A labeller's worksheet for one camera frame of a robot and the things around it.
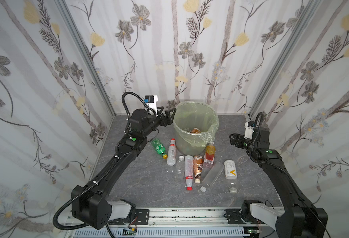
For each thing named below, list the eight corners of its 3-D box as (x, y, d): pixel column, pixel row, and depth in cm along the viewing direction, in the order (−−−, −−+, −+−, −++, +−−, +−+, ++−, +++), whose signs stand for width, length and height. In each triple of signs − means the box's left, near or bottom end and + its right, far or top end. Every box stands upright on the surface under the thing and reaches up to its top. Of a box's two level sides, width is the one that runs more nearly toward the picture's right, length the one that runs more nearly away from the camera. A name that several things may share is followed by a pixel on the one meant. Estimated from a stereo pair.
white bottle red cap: (166, 165, 93) (166, 162, 90) (168, 141, 105) (167, 138, 102) (176, 165, 93) (176, 162, 90) (176, 141, 105) (176, 138, 102)
